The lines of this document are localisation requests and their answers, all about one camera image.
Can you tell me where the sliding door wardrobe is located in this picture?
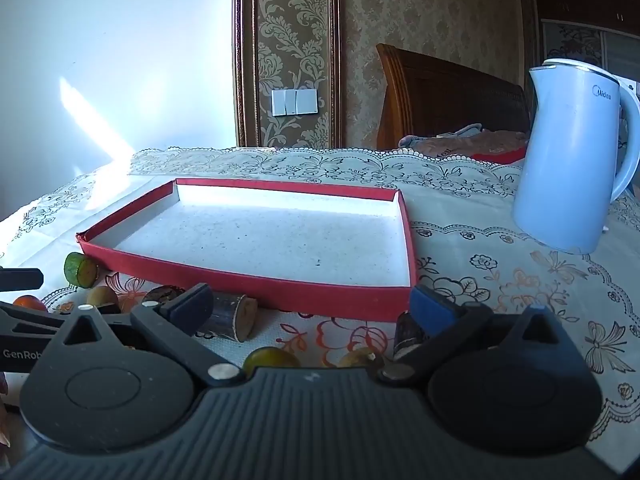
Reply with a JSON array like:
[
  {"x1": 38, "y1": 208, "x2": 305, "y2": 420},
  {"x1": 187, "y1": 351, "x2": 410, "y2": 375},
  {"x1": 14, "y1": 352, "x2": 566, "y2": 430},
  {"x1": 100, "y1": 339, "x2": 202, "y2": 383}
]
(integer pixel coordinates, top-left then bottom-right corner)
[{"x1": 532, "y1": 0, "x2": 640, "y2": 92}]

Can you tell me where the wood framed wallpaper panel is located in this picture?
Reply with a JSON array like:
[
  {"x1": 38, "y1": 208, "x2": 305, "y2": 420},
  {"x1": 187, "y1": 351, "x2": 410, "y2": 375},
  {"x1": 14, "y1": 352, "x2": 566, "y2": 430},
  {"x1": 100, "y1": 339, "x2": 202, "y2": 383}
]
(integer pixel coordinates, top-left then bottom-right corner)
[{"x1": 231, "y1": 0, "x2": 346, "y2": 148}]

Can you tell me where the person's left hand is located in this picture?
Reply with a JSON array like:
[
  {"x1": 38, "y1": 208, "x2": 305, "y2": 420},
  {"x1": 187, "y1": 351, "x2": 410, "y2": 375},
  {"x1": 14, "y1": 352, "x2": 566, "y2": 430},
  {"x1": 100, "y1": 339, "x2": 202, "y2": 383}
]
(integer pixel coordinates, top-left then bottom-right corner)
[{"x1": 0, "y1": 374, "x2": 12, "y2": 448}]

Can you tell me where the green tomato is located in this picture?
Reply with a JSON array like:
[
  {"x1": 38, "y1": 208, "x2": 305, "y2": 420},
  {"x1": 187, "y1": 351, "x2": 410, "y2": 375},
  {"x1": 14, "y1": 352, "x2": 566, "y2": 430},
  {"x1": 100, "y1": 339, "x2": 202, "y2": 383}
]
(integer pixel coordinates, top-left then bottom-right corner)
[{"x1": 243, "y1": 346, "x2": 301, "y2": 372}]

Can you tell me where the light blue electric kettle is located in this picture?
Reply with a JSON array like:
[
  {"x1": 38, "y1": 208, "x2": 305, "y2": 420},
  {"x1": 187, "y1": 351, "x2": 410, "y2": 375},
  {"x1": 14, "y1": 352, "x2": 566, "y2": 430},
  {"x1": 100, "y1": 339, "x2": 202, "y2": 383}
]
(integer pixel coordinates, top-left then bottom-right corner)
[{"x1": 512, "y1": 59, "x2": 640, "y2": 255}]

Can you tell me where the green cucumber piece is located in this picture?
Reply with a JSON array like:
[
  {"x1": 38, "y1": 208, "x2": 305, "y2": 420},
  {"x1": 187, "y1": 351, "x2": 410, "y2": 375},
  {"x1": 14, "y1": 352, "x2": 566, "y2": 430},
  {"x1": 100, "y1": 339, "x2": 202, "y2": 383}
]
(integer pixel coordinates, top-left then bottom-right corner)
[{"x1": 63, "y1": 252, "x2": 99, "y2": 287}]

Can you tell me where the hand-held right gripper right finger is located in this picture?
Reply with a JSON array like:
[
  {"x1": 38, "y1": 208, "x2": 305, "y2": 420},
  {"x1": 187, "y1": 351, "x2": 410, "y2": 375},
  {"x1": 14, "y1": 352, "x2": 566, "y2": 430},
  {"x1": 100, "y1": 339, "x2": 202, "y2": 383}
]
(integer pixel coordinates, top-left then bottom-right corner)
[{"x1": 377, "y1": 284, "x2": 576, "y2": 386}]

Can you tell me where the yellow brown small fruit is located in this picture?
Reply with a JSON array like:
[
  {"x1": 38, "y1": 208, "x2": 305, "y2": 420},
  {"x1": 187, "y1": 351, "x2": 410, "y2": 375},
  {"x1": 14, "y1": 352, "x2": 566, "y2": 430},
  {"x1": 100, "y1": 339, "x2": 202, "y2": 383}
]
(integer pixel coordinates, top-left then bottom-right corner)
[
  {"x1": 337, "y1": 347, "x2": 383, "y2": 368},
  {"x1": 85, "y1": 285, "x2": 121, "y2": 311}
]

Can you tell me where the brown pink blanket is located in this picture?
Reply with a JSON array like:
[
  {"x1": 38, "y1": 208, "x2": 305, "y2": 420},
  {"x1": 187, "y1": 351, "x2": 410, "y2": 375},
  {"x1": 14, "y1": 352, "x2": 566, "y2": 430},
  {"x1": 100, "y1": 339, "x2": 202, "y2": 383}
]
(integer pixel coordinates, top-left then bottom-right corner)
[{"x1": 398, "y1": 124, "x2": 529, "y2": 161}]

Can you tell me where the large orange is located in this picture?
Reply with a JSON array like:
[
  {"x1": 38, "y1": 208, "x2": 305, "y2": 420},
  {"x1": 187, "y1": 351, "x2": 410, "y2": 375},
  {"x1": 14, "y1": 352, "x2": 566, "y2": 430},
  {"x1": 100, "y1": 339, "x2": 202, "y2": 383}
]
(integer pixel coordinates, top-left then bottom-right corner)
[{"x1": 12, "y1": 295, "x2": 49, "y2": 312}]

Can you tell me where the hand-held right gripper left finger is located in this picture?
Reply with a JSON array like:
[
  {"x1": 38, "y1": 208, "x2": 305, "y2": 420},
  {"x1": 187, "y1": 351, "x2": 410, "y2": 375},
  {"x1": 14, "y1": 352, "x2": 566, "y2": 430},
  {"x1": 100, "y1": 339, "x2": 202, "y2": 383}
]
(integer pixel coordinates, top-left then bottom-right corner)
[{"x1": 52, "y1": 282, "x2": 246, "y2": 388}]

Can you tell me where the small eggplant piece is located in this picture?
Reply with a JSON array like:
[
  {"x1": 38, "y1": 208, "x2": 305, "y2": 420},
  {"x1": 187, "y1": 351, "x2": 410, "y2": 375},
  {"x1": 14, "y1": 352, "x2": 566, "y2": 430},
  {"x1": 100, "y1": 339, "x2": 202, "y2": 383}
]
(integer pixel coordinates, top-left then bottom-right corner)
[{"x1": 197, "y1": 291, "x2": 258, "y2": 343}]

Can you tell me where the brown wooden bed headboard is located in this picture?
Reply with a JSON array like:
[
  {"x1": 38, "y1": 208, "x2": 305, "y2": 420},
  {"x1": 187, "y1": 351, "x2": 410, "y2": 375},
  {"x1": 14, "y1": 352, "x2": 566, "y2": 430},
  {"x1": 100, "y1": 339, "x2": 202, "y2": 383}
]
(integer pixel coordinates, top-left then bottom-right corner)
[{"x1": 376, "y1": 43, "x2": 532, "y2": 151}]

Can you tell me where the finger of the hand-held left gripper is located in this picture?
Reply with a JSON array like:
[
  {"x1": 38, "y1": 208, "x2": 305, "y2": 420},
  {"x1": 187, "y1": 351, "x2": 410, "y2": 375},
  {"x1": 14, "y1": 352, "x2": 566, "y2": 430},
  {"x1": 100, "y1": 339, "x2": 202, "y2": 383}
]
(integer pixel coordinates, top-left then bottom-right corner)
[
  {"x1": 0, "y1": 301, "x2": 68, "y2": 335},
  {"x1": 0, "y1": 268, "x2": 44, "y2": 292}
]

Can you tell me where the red shallow cardboard box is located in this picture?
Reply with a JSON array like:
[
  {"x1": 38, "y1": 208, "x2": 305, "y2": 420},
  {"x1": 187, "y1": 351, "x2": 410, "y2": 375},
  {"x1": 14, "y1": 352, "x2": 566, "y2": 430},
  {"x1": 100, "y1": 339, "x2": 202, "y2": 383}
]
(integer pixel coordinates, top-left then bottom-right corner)
[{"x1": 76, "y1": 178, "x2": 419, "y2": 322}]

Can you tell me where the white wall light switch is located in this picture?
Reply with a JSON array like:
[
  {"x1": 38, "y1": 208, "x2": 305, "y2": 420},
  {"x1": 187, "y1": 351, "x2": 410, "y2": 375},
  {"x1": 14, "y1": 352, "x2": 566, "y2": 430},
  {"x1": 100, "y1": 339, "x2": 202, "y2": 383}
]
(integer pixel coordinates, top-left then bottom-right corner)
[{"x1": 271, "y1": 88, "x2": 319, "y2": 117}]

